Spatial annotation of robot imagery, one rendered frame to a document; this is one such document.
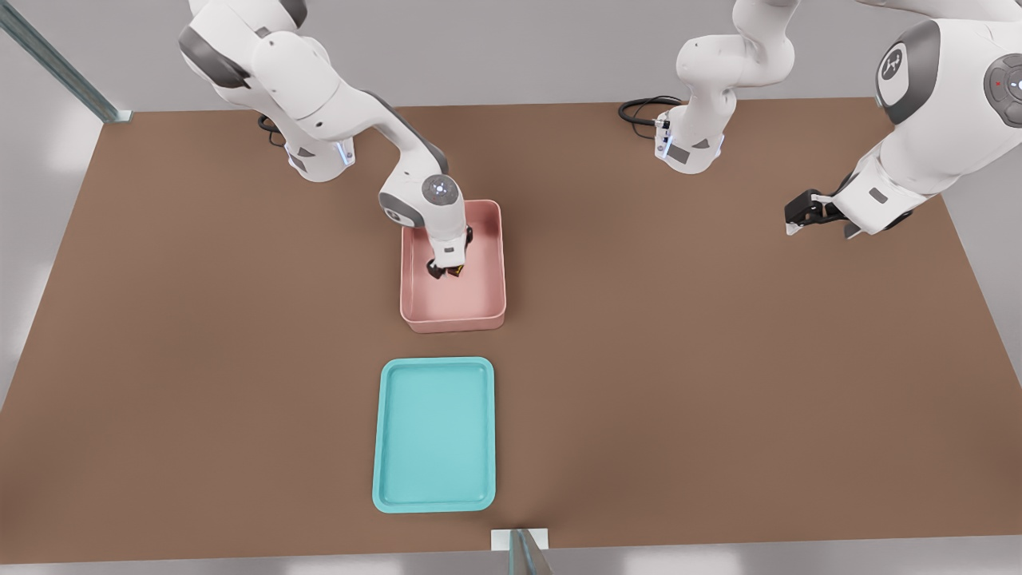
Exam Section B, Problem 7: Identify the pale blue-green tray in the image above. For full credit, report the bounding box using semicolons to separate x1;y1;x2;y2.
372;357;497;514

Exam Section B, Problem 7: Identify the silver frame post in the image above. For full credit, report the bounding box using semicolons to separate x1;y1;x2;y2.
490;528;553;575
0;0;133;124

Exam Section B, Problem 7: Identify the pink plastic box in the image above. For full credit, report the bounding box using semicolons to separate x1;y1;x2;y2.
399;200;508;334

